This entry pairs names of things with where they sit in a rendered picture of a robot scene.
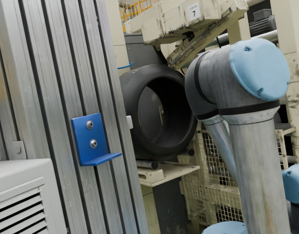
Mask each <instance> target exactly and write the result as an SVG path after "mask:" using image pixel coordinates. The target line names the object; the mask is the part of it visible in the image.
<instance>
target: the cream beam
mask: <svg viewBox="0 0 299 234"><path fill-rule="evenodd" d="M224 1H225V0H185V1H184V2H182V3H180V4H178V5H176V6H175V7H173V8H171V9H169V10H167V11H165V12H163V13H162V14H160V15H158V16H156V17H154V18H153V19H151V20H149V21H147V22H145V23H143V24H142V25H141V29H142V34H143V41H144V45H145V46H148V45H152V44H154V43H161V44H171V43H174V42H177V41H179V40H181V39H184V38H187V36H186V35H182V34H183V33H185V32H188V31H190V32H193V31H194V30H197V29H199V28H202V27H204V26H207V25H209V24H212V23H214V22H217V21H219V20H221V9H220V5H221V4H222V3H223V2H224ZM197 2H198V3H199V9H200V14H201V16H200V17H199V18H196V19H194V20H192V21H189V13H188V7H189V6H190V5H192V4H194V3H197Z"/></svg>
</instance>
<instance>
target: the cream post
mask: <svg viewBox="0 0 299 234"><path fill-rule="evenodd" d="M104 1H105V6H106V11H107V16H108V21H109V26H110V33H111V38H112V43H113V48H114V53H115V58H116V63H117V68H118V67H123V66H127V65H130V64H129V60H128V54H127V49H126V44H125V39H124V32H123V27H122V22H121V17H120V11H119V7H118V1H117V0H104ZM128 71H130V67H127V68H123V69H118V75H119V77H120V76H121V75H123V74H124V73H126V72H128ZM140 186H141V191H142V196H143V203H144V208H145V213H146V218H147V223H148V228H149V234H161V232H160V227H159V222H158V217H157V211H156V205H155V199H154V194H153V189H152V187H150V186H147V185H143V184H140Z"/></svg>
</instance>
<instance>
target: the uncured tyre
mask: <svg viewBox="0 0 299 234"><path fill-rule="evenodd" d="M135 70H138V71H137V72H136V73H132V72H133V71H135ZM119 80H120V85H121V90H122V95H123V102H124V107H125V112H126V116H131V119H132V124H133V128H132V129H130V134H131V139H132V144H133V149H134V154H135V158H137V159H144V160H150V161H157V162H158V161H166V160H168V159H171V158H174V157H176V156H178V155H179V154H181V153H182V152H183V151H184V150H185V149H186V148H187V147H188V146H189V144H190V143H191V141H192V139H193V137H194V135H195V132H196V128H197V124H198V120H197V119H196V118H195V116H194V114H193V112H192V110H191V108H190V106H189V103H188V100H187V97H186V92H185V77H184V76H183V75H182V74H181V73H179V72H178V71H177V70H175V69H173V68H171V67H169V66H166V65H158V64H152V65H146V66H142V67H139V68H136V69H134V70H131V71H128V72H126V73H124V74H123V75H121V76H120V77H119ZM146 86H147V87H149V88H150V89H152V90H153V91H154V92H155V93H156V94H157V96H158V97H159V99H160V101H161V103H162V107H163V124H162V127H161V130H160V132H159V133H158V135H157V136H156V137H155V138H154V139H153V140H152V141H151V140H149V139H148V138H147V137H146V135H145V134H144V132H143V130H142V128H141V126H140V123H139V120H138V112H137V109H138V102H139V98H140V96H141V93H142V92H143V90H144V88H145V87H146Z"/></svg>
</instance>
